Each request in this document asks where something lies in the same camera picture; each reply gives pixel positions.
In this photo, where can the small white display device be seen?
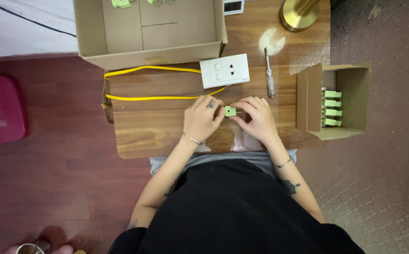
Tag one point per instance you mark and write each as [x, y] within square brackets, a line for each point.
[233, 6]

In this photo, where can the brass lamp base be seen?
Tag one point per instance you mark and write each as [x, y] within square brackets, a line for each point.
[297, 16]

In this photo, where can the cardboard flap piece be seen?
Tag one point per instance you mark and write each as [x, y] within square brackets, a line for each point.
[107, 109]

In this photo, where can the white mat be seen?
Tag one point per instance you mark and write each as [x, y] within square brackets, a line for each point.
[21, 38]

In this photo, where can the green plug with metal pins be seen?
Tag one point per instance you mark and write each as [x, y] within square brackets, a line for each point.
[332, 103]
[229, 111]
[121, 3]
[332, 94]
[332, 122]
[153, 1]
[332, 112]

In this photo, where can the grey textured rug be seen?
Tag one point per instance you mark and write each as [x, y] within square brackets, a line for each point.
[384, 176]

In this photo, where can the white switch socket plate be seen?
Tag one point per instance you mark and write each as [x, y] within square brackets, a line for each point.
[225, 72]

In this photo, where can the person's left hand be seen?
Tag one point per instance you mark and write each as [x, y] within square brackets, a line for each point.
[199, 121]

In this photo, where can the small open cardboard box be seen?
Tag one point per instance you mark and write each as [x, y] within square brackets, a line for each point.
[352, 91]

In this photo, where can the large open cardboard box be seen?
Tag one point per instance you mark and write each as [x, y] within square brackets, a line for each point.
[127, 38]

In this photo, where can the person's right hand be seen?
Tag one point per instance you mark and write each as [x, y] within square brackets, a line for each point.
[260, 121]

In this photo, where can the metal cup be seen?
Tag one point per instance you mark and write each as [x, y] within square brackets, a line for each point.
[30, 249]

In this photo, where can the person's grey shorts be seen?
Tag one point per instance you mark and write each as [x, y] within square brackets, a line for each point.
[225, 158]

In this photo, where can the person's black shirt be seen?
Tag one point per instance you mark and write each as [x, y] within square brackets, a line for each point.
[239, 211]

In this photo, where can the red plastic stool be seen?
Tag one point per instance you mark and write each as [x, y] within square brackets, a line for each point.
[0, 109]

